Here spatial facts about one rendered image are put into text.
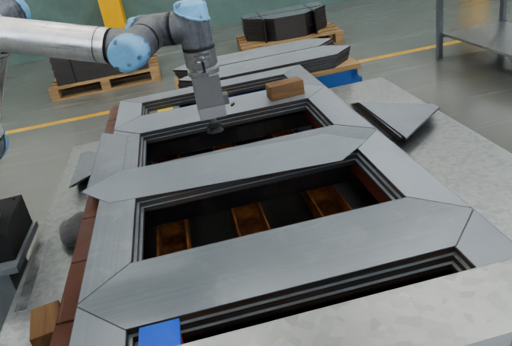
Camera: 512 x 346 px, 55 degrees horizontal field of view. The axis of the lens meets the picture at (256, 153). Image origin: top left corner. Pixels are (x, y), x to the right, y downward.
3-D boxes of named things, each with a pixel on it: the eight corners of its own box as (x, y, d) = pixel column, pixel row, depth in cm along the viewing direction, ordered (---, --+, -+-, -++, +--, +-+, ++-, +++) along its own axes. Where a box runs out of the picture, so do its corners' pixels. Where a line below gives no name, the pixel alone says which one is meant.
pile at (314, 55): (330, 45, 249) (329, 33, 247) (360, 62, 213) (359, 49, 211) (174, 76, 241) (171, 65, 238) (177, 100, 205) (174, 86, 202)
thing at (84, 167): (117, 145, 200) (114, 136, 198) (110, 189, 164) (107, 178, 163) (87, 152, 198) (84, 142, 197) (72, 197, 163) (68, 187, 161)
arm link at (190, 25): (174, 0, 115) (209, -5, 113) (184, 46, 119) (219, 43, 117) (164, 5, 108) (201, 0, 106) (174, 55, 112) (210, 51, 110)
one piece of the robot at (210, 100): (228, 56, 112) (240, 123, 119) (223, 49, 120) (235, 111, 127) (186, 65, 111) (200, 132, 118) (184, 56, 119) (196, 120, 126)
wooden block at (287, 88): (299, 89, 175) (297, 75, 172) (305, 94, 169) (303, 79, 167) (267, 97, 172) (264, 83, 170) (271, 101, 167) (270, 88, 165)
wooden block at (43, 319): (37, 327, 108) (30, 309, 106) (65, 316, 109) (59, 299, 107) (37, 359, 99) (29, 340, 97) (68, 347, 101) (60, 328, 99)
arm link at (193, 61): (212, 43, 119) (217, 49, 111) (216, 61, 121) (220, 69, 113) (181, 49, 118) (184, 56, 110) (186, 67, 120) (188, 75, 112)
